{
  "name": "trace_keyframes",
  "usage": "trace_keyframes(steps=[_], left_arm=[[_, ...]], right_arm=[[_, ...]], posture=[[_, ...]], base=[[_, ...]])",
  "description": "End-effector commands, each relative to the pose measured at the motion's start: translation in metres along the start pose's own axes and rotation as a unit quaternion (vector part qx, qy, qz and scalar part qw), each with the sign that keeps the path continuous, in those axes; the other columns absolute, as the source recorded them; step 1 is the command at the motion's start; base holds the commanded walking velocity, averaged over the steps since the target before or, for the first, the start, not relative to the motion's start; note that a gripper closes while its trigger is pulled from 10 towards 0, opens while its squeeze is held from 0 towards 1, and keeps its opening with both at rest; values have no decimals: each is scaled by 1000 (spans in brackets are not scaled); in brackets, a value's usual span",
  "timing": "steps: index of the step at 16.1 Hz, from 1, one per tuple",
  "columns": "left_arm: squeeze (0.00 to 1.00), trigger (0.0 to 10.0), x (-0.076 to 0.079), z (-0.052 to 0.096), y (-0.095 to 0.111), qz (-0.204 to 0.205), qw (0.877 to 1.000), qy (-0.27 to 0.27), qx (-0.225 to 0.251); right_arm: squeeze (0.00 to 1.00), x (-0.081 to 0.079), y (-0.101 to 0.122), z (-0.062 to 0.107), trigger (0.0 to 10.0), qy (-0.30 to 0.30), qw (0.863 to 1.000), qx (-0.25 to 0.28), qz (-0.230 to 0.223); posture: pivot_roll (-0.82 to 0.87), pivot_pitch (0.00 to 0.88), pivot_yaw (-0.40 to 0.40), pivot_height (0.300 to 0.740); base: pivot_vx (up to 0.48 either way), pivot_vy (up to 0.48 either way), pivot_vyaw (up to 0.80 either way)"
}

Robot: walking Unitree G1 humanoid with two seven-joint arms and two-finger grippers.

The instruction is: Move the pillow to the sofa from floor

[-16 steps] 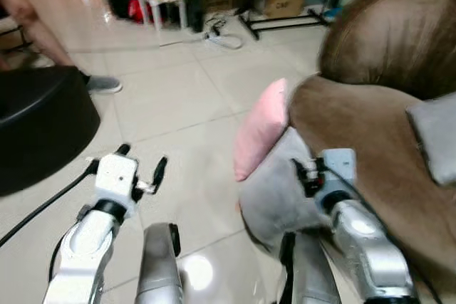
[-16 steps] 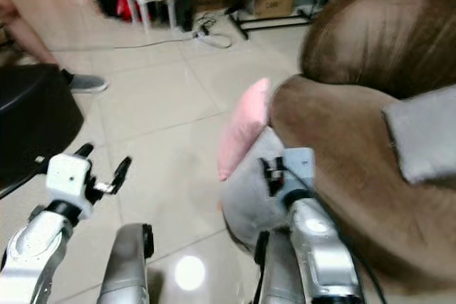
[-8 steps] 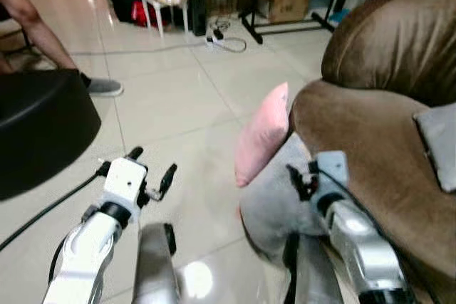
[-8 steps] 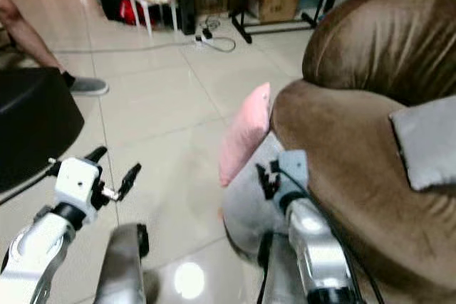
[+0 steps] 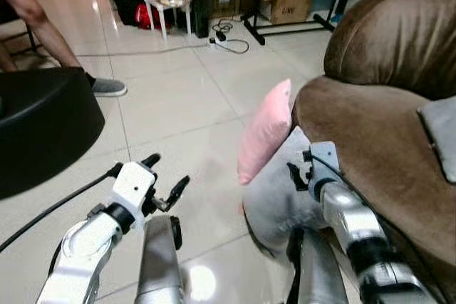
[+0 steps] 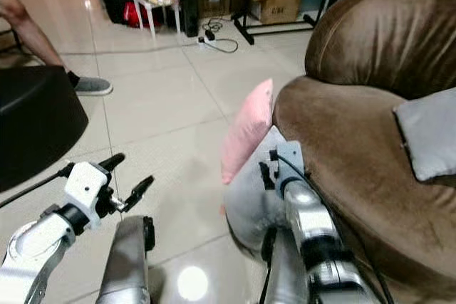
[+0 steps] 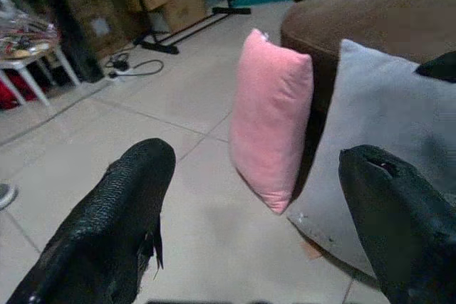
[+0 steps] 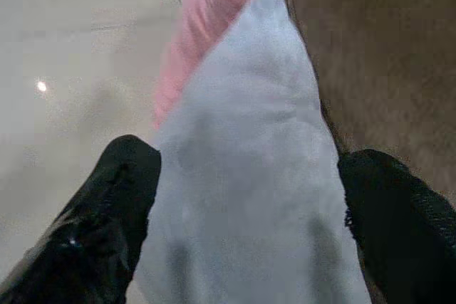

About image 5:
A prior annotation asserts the large light grey pillow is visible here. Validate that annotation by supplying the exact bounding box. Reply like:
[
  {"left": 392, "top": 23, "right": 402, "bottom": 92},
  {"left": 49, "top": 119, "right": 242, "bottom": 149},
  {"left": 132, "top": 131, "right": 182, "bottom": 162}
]
[{"left": 242, "top": 126, "right": 336, "bottom": 256}]

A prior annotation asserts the black round ottoman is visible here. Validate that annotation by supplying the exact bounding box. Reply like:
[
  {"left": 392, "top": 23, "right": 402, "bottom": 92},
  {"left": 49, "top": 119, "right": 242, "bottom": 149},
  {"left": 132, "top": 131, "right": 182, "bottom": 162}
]
[{"left": 0, "top": 67, "right": 106, "bottom": 201}]

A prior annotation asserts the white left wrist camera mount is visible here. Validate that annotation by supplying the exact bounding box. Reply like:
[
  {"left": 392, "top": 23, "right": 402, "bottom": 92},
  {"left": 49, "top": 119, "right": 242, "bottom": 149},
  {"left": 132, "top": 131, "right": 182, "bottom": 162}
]
[{"left": 110, "top": 162, "right": 160, "bottom": 213}]

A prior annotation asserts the white power strip with cable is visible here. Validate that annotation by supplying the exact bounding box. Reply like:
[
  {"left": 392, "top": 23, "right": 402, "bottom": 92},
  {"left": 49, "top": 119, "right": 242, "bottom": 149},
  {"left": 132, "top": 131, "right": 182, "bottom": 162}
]
[{"left": 208, "top": 22, "right": 251, "bottom": 55}]

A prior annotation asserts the brown velvet sofa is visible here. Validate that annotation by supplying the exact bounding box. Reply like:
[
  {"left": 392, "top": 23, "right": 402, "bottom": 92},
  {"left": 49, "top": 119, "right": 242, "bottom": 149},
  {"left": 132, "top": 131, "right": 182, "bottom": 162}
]
[{"left": 291, "top": 0, "right": 456, "bottom": 304}]

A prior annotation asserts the person's bare leg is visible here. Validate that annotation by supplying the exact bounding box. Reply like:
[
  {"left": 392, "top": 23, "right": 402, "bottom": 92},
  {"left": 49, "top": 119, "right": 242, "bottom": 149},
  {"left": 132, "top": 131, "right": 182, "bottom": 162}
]
[{"left": 0, "top": 0, "right": 97, "bottom": 80}]

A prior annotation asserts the red bag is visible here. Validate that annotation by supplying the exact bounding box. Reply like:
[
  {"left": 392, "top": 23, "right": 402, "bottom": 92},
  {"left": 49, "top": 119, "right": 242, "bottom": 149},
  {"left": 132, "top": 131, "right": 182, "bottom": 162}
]
[{"left": 133, "top": 3, "right": 172, "bottom": 31}]

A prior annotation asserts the grey robot left leg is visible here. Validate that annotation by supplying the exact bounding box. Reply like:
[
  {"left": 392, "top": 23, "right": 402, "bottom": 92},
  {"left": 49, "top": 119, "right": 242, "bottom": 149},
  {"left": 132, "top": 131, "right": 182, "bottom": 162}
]
[{"left": 135, "top": 214, "right": 185, "bottom": 304}]

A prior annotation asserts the small printed cardboard box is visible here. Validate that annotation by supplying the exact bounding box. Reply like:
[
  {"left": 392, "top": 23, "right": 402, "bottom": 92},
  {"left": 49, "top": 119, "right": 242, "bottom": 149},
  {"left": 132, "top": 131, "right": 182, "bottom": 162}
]
[{"left": 270, "top": 0, "right": 313, "bottom": 26}]

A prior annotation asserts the black metal stand frame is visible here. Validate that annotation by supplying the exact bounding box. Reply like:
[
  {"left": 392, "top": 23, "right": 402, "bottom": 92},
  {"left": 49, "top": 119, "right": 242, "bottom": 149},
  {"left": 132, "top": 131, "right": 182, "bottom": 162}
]
[{"left": 242, "top": 0, "right": 344, "bottom": 46}]

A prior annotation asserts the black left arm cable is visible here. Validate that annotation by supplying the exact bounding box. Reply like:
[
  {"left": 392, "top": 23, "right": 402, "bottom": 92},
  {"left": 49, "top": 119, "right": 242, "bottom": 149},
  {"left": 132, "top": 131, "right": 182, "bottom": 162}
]
[{"left": 0, "top": 164, "right": 123, "bottom": 253}]

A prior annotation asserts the small white stool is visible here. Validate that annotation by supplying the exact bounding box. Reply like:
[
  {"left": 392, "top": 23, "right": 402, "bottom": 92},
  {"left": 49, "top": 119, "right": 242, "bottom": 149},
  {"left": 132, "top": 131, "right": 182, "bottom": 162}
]
[{"left": 142, "top": 0, "right": 194, "bottom": 41}]

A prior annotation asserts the small grey square pillow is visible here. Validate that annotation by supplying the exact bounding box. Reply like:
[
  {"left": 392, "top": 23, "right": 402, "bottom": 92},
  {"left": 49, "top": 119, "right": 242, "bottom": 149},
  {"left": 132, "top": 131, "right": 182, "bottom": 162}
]
[{"left": 417, "top": 95, "right": 456, "bottom": 184}]

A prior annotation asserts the pink pillow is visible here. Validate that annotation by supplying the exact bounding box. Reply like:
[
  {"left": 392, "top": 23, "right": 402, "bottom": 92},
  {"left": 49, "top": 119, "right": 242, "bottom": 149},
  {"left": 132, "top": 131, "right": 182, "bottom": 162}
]
[{"left": 237, "top": 79, "right": 294, "bottom": 186}]

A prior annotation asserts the grey slip-on shoe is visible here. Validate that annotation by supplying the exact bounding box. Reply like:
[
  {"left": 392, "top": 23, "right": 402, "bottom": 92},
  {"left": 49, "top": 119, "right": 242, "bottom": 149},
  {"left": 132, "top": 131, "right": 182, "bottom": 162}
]
[{"left": 90, "top": 76, "right": 128, "bottom": 98}]

